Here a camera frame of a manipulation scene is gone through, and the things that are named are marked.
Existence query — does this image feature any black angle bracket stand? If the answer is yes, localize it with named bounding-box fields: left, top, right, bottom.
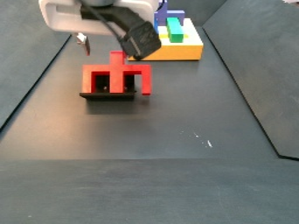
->
left=78, top=74, right=136, bottom=101

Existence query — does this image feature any purple cross block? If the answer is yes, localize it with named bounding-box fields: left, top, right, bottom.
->
left=153, top=0, right=184, bottom=26

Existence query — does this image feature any yellow base board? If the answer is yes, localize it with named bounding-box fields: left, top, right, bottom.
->
left=126, top=17, right=204, bottom=62

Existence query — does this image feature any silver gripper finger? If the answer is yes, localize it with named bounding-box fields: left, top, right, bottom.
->
left=75, top=32, right=89, bottom=55

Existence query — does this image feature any red E-shaped block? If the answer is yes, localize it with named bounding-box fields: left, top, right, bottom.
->
left=81, top=51, right=152, bottom=95

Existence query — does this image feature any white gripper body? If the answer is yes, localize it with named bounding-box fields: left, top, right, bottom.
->
left=38, top=0, right=158, bottom=35

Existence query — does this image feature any black camera cable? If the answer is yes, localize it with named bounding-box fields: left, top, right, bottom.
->
left=77, top=0, right=126, bottom=45

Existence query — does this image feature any green bar block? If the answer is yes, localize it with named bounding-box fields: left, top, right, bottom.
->
left=165, top=17, right=182, bottom=43

